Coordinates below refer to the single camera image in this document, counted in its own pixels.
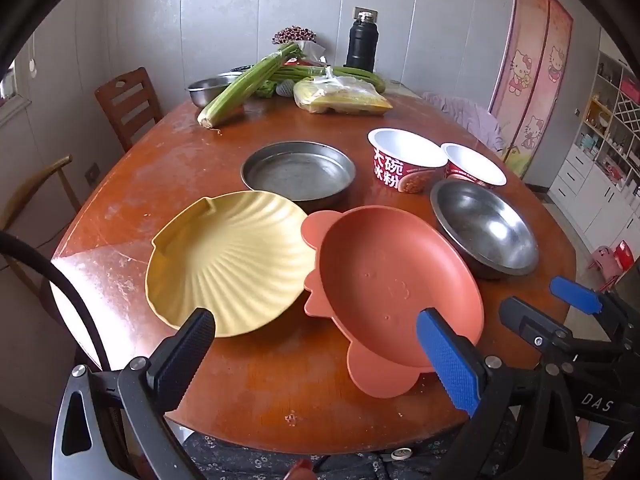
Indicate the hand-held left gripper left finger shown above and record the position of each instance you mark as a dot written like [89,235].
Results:
[182,355]

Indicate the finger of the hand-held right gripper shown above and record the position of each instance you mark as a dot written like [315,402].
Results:
[575,295]
[530,322]

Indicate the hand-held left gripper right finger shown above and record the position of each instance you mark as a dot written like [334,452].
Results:
[450,365]

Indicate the yellow shell-shaped plate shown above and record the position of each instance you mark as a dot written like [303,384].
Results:
[225,265]

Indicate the large steel bowl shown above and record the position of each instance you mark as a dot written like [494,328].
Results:
[480,225]

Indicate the terracotta crab-shaped plate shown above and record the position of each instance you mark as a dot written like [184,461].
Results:
[390,270]

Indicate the small red instant noodle bowl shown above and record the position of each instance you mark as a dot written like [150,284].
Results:
[475,165]

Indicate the large red instant noodle bowl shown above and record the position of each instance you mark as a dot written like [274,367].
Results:
[395,170]

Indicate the round steel pan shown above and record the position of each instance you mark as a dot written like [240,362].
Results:
[295,172]

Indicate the small pink child chair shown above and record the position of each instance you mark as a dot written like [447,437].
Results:
[600,260]

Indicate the small red stool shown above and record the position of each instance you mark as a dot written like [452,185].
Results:
[624,255]

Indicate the person's floral pants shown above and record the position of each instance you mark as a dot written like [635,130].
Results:
[240,460]

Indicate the white display cabinet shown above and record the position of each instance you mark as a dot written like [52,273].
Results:
[585,175]

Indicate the pale pink cloth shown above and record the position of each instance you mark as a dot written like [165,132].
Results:
[465,115]

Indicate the light wooden chair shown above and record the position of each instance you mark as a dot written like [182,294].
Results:
[45,170]

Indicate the pink cartoon door curtain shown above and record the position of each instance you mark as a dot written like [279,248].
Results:
[530,60]

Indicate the brown wooden slat chair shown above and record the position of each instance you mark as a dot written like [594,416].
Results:
[127,95]

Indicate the small steel bowl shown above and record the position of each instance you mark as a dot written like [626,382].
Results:
[205,89]

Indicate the celery bunch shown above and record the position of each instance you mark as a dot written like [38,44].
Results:
[235,90]

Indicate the green leafy vegetable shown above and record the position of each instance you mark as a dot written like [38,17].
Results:
[266,91]

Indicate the white foam fruit net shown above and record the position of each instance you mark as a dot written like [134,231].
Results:
[285,89]

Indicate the clear bag of corn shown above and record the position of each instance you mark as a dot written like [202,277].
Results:
[335,97]

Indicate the dark patterned bowl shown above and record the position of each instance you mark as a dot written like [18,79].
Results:
[241,68]

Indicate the bundle of long green stems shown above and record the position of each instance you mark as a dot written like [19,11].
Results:
[360,76]

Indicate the window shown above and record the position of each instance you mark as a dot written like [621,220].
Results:
[7,85]

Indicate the black thermos bottle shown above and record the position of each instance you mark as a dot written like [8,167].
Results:
[361,45]

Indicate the dried flower bouquet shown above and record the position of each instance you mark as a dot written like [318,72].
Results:
[295,34]

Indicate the low wall outlet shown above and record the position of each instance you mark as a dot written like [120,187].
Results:
[91,173]

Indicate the wall outlet behind thermos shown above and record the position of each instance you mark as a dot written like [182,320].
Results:
[364,11]

